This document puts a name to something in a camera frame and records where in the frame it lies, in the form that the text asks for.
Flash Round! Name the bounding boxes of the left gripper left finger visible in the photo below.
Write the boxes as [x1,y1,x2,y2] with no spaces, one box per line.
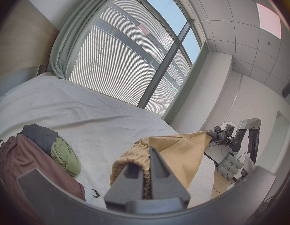
[104,164,145,209]

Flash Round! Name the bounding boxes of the green garment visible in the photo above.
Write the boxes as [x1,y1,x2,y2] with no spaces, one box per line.
[50,136,81,178]

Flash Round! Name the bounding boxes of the bed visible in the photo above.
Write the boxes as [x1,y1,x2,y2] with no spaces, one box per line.
[0,0,217,209]

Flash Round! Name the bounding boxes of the grey-green curtain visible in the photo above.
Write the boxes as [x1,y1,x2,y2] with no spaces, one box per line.
[47,0,131,80]

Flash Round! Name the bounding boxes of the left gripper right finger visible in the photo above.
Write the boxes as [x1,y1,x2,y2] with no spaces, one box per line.
[149,146,190,203]

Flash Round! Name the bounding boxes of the tan shorts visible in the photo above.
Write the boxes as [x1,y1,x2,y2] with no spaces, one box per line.
[109,131,212,200]

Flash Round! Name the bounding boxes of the black garment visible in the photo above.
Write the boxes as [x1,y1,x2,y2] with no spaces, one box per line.
[20,124,59,158]

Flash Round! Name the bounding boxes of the brown shorts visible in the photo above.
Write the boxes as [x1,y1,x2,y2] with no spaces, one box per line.
[0,135,87,201]

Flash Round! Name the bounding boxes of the round white mirror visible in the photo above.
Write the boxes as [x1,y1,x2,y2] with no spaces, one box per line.
[223,122,239,138]

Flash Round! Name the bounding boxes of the square ceiling light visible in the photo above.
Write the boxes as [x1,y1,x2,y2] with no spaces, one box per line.
[256,2,282,39]

